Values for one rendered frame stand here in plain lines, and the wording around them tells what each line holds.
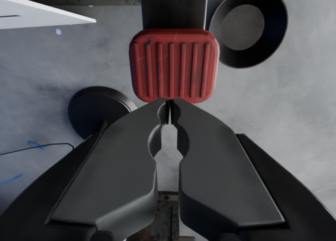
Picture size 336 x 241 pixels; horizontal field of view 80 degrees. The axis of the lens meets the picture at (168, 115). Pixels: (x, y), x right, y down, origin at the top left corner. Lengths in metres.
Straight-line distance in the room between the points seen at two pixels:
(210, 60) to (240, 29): 0.81
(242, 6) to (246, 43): 0.15
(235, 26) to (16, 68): 1.02
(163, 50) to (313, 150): 1.36
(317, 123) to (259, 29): 0.63
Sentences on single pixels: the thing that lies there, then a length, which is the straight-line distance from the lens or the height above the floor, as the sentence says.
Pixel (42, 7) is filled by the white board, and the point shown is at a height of 0.35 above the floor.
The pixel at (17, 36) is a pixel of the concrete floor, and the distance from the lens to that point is 1.15.
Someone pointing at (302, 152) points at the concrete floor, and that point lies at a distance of 1.45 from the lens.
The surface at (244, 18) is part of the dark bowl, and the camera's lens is 0.96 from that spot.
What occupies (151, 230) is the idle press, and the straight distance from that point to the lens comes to 1.43.
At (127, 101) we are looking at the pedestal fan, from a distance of 1.04.
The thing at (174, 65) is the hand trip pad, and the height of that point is 0.76.
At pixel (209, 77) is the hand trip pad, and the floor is 0.76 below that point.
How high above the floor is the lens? 0.91
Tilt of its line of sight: 58 degrees down
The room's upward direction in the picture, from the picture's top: 178 degrees counter-clockwise
